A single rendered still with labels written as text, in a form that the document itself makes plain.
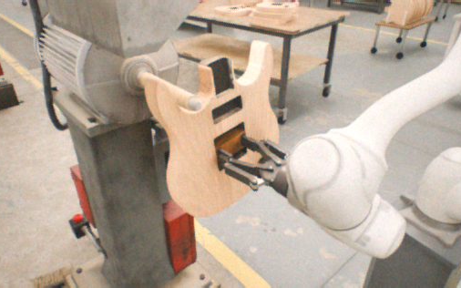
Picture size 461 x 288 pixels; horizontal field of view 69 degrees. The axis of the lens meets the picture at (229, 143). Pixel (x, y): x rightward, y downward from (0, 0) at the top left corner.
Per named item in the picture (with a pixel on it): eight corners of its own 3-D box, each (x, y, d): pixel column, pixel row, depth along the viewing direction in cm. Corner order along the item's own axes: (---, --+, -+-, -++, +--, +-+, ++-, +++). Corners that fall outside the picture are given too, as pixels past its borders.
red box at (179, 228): (145, 242, 159) (134, 180, 140) (168, 229, 166) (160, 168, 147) (175, 276, 143) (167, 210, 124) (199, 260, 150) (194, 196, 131)
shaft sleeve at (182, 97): (152, 84, 80) (139, 87, 78) (151, 71, 78) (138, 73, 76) (199, 108, 68) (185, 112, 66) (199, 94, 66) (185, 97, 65)
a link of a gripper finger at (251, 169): (275, 179, 75) (272, 183, 74) (230, 168, 80) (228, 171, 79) (274, 165, 73) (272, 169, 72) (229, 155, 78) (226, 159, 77)
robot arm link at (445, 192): (429, 186, 123) (449, 133, 112) (484, 214, 110) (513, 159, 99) (404, 203, 115) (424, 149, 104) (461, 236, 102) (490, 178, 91)
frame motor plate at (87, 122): (46, 97, 109) (42, 86, 107) (115, 79, 123) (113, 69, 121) (90, 138, 86) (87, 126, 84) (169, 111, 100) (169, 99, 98)
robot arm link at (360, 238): (343, 184, 71) (326, 159, 61) (418, 223, 61) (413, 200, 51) (314, 228, 70) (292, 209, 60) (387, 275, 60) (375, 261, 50)
